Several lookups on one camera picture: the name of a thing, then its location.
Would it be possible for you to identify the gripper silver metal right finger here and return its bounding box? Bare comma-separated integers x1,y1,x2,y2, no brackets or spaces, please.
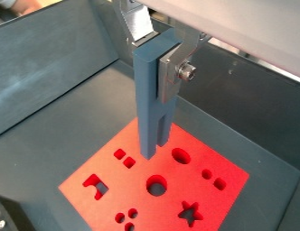
157,22,209,103

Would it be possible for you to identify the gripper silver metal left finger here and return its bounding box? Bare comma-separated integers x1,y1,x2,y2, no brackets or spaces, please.
113,0,158,48

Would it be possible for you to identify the black object at corner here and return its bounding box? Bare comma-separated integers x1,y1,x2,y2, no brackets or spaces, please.
0,196,35,231

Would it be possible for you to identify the grey tray bin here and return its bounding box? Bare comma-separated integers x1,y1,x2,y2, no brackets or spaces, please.
0,0,300,231

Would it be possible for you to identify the person in background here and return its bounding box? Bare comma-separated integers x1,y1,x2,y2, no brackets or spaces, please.
0,0,62,24

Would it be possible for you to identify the red foam shape board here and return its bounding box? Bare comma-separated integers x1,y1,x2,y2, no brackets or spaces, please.
59,122,249,231

